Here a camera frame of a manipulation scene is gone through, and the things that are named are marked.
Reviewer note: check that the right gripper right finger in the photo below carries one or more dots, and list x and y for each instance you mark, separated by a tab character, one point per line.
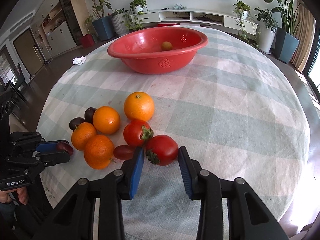
190	169

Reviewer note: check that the yellow-green round fruit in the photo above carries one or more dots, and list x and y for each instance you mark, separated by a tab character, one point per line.
166	46

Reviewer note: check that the leafy plant white pot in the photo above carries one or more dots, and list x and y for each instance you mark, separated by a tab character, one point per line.
267	28

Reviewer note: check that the vine plant left of cabinet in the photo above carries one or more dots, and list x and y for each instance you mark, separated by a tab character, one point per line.
133	22

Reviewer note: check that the plant ribbed white pot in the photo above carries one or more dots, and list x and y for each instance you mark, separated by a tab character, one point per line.
119	21

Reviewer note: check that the red plastic colander bowl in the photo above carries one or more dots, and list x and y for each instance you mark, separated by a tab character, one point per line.
141	50

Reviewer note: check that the beige curtain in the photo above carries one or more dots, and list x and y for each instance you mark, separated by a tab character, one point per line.
305	34

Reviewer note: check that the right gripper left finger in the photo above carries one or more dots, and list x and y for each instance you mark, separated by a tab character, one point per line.
132	170

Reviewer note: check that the orange small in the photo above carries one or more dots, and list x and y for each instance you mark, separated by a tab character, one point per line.
82	134

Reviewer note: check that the crumpled white tissue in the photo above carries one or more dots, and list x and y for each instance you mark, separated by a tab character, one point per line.
79	60

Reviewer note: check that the white tv cabinet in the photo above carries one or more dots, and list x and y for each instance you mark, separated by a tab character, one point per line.
210	19

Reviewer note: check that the red tomato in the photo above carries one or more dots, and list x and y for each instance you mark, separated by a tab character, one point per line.
161	150
137	133

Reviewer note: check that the tall plant blue pot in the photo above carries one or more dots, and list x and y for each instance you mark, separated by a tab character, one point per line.
286	42

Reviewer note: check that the trailing vine plant on cabinet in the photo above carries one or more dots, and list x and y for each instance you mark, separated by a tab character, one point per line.
240	13

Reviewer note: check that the tree plant blue pot left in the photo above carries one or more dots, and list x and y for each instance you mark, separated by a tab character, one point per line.
101	23

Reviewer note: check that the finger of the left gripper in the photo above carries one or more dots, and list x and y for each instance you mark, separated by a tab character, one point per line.
49	146
53	158

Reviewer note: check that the green white checked tablecloth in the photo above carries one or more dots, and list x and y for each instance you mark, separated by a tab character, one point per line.
231	107

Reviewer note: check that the dark plum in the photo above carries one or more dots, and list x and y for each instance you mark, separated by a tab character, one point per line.
89	113
74	123

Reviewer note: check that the person's left hand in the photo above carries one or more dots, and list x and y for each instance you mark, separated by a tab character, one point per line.
20	194

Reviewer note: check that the orange with stem top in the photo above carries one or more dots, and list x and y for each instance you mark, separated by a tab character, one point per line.
139	105

